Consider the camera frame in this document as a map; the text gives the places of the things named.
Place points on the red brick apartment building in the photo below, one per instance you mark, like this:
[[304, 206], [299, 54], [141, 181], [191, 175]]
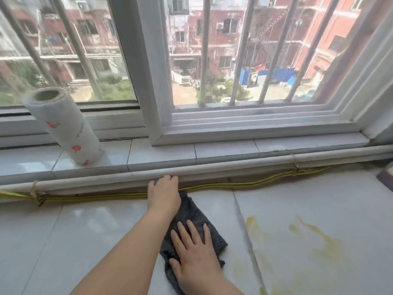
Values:
[[221, 39]]

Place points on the paper towel roll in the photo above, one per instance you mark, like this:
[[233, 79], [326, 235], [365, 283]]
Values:
[[70, 129]]

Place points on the dark grey cloth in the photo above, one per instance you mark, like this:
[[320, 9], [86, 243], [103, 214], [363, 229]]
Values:
[[190, 211]]

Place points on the white window frame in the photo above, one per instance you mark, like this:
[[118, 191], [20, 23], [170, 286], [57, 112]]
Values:
[[153, 73]]

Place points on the person's left forearm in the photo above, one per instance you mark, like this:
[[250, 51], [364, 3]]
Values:
[[122, 261]]

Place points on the person's left hand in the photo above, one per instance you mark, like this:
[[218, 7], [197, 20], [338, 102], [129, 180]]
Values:
[[164, 196]]

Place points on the person's right hand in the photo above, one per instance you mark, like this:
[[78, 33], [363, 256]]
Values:
[[199, 264]]

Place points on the long white horizontal pipe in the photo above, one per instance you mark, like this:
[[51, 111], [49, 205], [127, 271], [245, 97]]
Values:
[[215, 167]]

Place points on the grey window security bars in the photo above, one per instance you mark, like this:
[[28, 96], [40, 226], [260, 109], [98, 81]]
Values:
[[205, 42]]

